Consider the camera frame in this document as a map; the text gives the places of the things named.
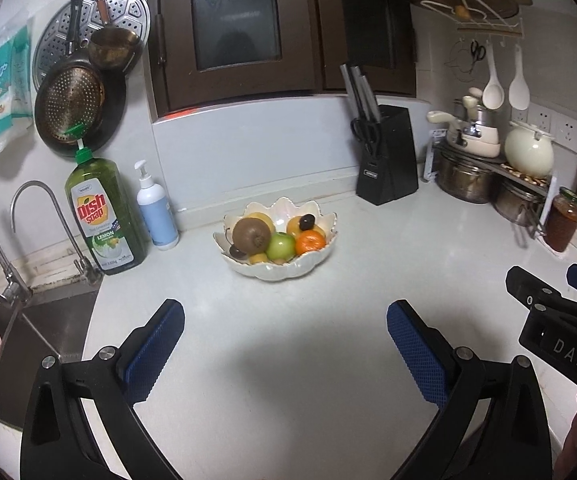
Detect black knife block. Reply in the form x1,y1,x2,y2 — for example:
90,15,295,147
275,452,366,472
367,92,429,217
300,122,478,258
356,105,419,206

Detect white wall sockets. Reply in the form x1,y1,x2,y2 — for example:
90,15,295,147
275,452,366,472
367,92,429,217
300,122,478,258
511,103,577,155

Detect white shell-shaped bowl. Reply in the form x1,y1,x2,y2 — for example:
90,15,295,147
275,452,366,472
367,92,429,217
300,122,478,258
212,197,339,282

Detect yellow lemon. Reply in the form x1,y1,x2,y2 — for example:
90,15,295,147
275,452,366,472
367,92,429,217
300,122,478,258
247,211,275,233

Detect hanging small scissors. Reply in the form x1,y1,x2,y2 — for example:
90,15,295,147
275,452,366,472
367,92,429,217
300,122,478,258
469,39,487,74

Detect blue pump lotion bottle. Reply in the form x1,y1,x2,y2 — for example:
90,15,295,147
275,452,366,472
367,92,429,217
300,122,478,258
134,159,180,250

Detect green dish soap bottle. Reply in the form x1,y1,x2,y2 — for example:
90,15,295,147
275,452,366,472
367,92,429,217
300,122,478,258
65,122,146,275

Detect brown kiwi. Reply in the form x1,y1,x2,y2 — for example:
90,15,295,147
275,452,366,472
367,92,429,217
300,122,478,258
232,218,271,255

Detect orange tangerine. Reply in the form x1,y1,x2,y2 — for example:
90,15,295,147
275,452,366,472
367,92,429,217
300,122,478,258
295,230,327,256

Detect yellow banana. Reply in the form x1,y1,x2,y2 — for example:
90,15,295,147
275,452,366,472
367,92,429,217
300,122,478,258
248,252,269,264

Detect yellow mango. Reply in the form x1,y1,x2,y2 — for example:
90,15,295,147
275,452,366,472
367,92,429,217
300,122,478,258
286,216,327,238

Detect perforated steel steamer tray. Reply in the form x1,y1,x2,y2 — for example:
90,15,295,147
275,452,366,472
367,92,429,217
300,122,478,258
32,0,151,90

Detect dark plum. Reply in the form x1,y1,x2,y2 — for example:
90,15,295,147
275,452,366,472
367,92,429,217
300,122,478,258
299,214,316,231
229,245,248,260

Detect cream saucepan with handle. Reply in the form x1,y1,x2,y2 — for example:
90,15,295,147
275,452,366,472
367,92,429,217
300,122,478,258
426,87,501,158

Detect dark brown window frame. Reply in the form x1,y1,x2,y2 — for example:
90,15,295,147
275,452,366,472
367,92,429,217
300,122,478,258
147,0,417,117

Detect green apple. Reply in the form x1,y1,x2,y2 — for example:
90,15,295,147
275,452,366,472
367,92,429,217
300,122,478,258
266,232,296,261

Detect large steel pot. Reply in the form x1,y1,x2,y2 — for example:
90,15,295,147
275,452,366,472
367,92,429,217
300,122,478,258
436,151,494,204

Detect steel kitchen faucet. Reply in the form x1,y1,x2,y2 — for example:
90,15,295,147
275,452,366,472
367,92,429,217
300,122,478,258
0,179,105,311

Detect glass jar brown preserve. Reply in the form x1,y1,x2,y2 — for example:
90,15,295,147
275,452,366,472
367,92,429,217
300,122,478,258
543,186,577,252

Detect small steel pot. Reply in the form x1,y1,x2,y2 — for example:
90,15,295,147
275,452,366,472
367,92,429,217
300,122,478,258
494,179,546,237

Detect white rice spoon right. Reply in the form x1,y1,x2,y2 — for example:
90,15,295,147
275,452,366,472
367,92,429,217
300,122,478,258
509,44,531,110

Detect steel sink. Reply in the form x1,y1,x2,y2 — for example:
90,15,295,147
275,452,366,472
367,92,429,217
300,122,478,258
0,283,98,429

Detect black kitchen scissors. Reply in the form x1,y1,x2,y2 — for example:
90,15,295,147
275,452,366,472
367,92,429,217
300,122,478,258
351,117,382,159

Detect cream ceramic pot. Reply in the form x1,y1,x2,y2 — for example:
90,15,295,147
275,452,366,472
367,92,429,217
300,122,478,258
503,120,554,179

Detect brass small saucepan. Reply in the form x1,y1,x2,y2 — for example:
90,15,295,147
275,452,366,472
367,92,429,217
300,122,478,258
88,0,141,72

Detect white ladle left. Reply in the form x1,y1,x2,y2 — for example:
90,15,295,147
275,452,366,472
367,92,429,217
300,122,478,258
482,41,505,110

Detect black round strainer pan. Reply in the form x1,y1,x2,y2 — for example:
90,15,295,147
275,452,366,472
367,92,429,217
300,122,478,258
34,0,126,158

